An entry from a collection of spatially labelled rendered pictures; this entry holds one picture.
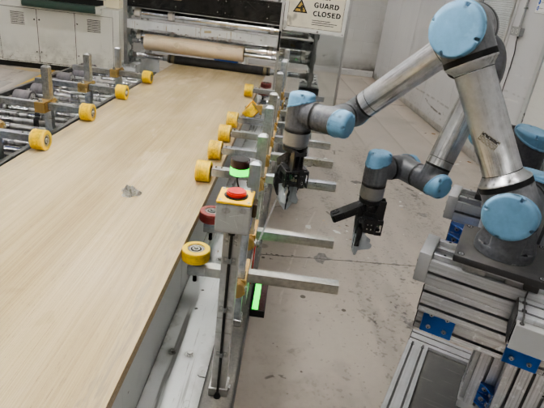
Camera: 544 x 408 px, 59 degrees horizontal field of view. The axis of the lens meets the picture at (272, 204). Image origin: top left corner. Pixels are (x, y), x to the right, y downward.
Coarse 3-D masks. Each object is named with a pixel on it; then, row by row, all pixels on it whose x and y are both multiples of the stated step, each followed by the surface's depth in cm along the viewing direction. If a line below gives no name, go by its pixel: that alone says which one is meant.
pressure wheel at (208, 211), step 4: (204, 208) 160; (208, 208) 161; (212, 208) 160; (200, 212) 158; (204, 212) 157; (208, 212) 158; (212, 212) 159; (200, 216) 158; (204, 216) 157; (208, 216) 156; (212, 216) 156; (204, 220) 157; (208, 220) 157; (212, 220) 157; (212, 224) 157
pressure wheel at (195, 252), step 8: (184, 248) 136; (192, 248) 137; (200, 248) 138; (208, 248) 137; (184, 256) 135; (192, 256) 133; (200, 256) 134; (208, 256) 136; (192, 264) 134; (200, 264) 135
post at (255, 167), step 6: (252, 162) 146; (258, 162) 146; (252, 168) 146; (258, 168) 146; (252, 174) 147; (258, 174) 147; (252, 180) 148; (258, 180) 148; (252, 186) 149; (258, 186) 149; (258, 192) 153; (252, 222) 154; (252, 228) 155
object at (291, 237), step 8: (208, 224) 160; (208, 232) 162; (216, 232) 161; (264, 232) 160; (272, 232) 160; (280, 232) 161; (288, 232) 161; (296, 232) 162; (272, 240) 161; (280, 240) 161; (288, 240) 161; (296, 240) 160; (304, 240) 160; (312, 240) 160; (320, 240) 160; (328, 240) 160; (328, 248) 161
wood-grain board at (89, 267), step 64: (128, 128) 229; (192, 128) 241; (0, 192) 155; (64, 192) 160; (192, 192) 172; (0, 256) 123; (64, 256) 127; (128, 256) 130; (0, 320) 102; (64, 320) 105; (128, 320) 107; (0, 384) 88; (64, 384) 89
